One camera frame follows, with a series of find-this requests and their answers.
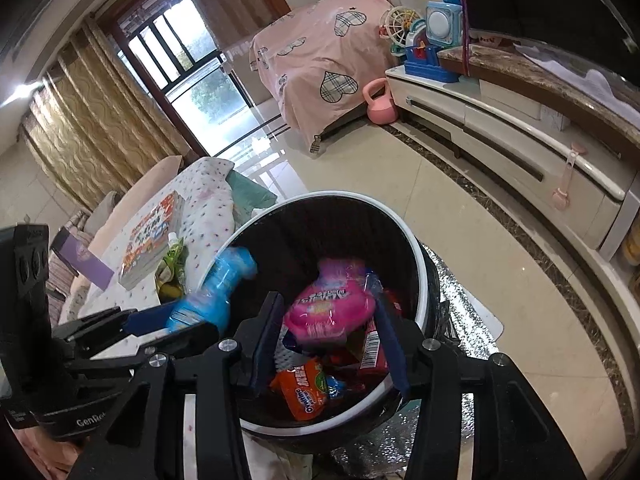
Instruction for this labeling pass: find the orange-red snack bag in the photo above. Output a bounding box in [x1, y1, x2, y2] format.
[270, 359, 329, 422]

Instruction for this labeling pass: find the blue bowling-pin candy pack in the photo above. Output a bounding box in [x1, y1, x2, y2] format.
[165, 247, 257, 336]

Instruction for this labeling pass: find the pink bowling-pin candy pack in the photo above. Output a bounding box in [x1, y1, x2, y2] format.
[283, 259, 375, 347]

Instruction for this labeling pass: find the red milk carton 1928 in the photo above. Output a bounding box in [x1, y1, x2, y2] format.
[357, 318, 388, 377]

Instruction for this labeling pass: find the blue snack wrapper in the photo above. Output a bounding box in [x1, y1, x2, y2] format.
[324, 375, 347, 402]

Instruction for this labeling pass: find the white round trash bin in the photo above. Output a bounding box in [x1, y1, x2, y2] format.
[188, 190, 444, 453]

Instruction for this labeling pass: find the person's left hand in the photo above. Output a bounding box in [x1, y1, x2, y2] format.
[13, 426, 81, 480]

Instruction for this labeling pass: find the green drink pouch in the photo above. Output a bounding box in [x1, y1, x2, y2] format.
[154, 232, 186, 304]

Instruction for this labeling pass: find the purple thermos bottle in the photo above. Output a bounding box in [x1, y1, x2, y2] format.
[51, 228, 114, 290]

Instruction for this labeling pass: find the white dotted tablecloth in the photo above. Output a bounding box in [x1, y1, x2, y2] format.
[58, 157, 234, 324]

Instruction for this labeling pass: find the gold curtain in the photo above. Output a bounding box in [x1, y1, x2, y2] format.
[20, 18, 196, 210]

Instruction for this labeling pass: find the pink kettlebell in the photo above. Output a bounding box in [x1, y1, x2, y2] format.
[362, 77, 399, 126]

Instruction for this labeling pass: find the white TV cabinet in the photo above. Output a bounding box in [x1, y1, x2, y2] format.
[386, 44, 639, 261]

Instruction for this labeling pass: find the pink heart-print covered furniture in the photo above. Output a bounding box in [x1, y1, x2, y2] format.
[250, 0, 395, 153]

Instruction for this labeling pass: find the blue toy set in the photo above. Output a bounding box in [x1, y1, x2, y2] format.
[380, 0, 462, 84]

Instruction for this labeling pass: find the black television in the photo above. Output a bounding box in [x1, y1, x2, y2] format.
[464, 0, 639, 66]

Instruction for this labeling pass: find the pink stick leaning on television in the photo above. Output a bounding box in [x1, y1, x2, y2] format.
[460, 0, 470, 77]

